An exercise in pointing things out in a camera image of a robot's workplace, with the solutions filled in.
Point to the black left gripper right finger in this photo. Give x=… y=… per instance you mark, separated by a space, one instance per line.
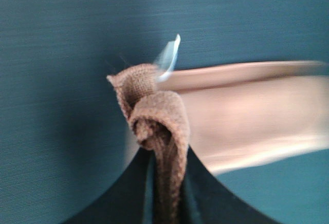
x=205 y=200

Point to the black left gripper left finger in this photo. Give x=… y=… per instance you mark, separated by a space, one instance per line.
x=129 y=200

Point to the brown towel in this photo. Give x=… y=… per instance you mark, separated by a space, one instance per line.
x=260 y=128

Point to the black table mat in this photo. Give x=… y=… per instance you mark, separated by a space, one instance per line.
x=62 y=132

